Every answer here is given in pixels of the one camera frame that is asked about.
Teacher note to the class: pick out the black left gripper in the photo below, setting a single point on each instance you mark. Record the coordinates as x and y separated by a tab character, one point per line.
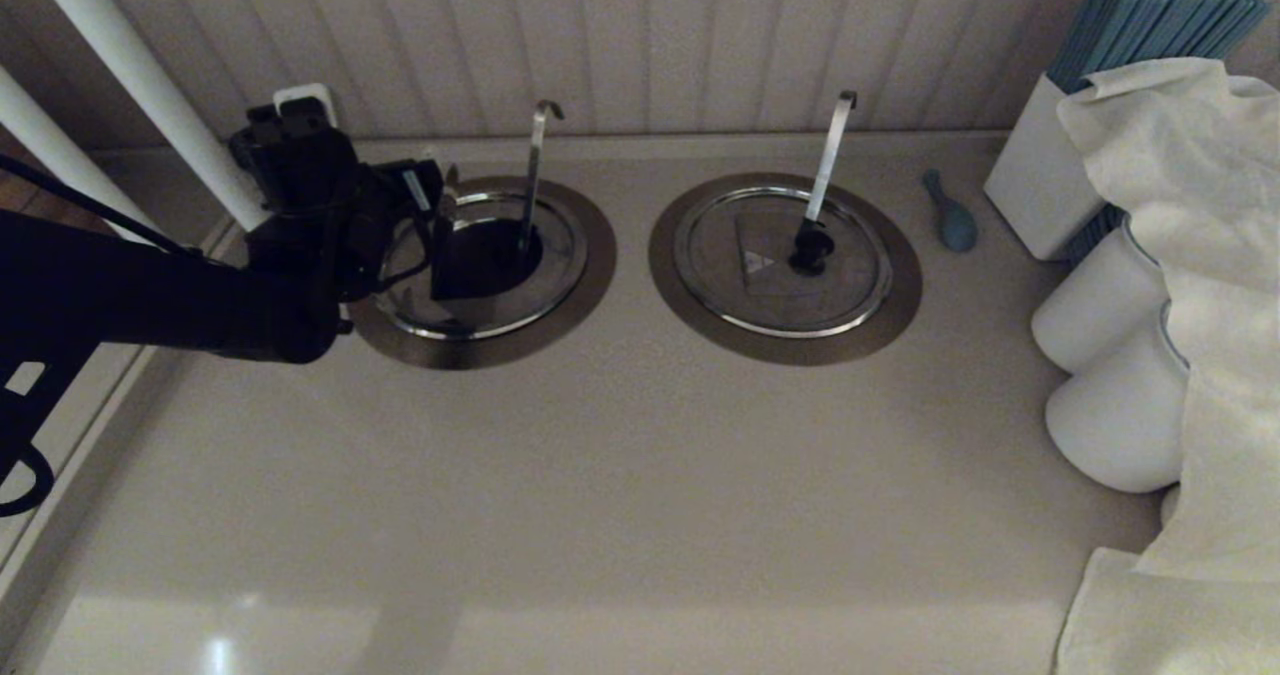
385	220

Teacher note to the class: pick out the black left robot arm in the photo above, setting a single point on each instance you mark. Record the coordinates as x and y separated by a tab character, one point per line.
150	285

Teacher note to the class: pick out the small blue plastic scoop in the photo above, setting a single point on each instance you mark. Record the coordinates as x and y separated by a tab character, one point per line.
955	225

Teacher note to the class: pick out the white box holder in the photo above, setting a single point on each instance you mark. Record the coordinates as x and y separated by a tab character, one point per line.
1040	175

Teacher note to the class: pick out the white jar blue rim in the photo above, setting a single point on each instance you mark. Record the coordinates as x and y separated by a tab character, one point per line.
1120	425
1095	305

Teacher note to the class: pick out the white cloth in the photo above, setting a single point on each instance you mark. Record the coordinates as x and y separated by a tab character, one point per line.
1220	255

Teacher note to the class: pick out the black wrist camera white bracket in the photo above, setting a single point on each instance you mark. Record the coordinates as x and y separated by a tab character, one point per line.
290	155

